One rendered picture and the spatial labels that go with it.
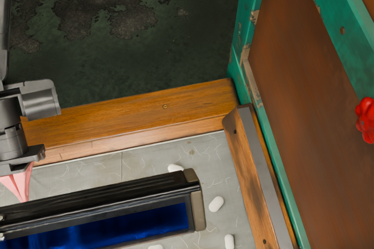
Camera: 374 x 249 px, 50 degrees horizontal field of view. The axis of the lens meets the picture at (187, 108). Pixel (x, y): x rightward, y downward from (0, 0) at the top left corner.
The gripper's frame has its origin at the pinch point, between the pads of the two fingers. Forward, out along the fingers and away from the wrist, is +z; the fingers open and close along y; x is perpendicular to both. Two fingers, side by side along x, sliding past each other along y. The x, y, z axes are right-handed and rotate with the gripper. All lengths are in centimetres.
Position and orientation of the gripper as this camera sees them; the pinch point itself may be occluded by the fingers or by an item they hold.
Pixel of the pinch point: (24, 199)
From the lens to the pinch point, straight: 82.6
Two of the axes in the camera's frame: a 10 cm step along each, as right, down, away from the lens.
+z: 1.5, 9.6, 2.5
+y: 9.8, -1.8, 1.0
